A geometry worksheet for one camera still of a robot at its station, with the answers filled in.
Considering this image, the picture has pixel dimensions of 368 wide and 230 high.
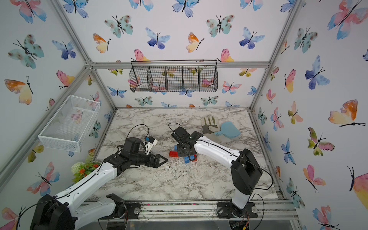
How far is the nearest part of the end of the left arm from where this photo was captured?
585 mm

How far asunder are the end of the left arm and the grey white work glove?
0.44 m

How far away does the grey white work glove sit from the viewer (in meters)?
1.09
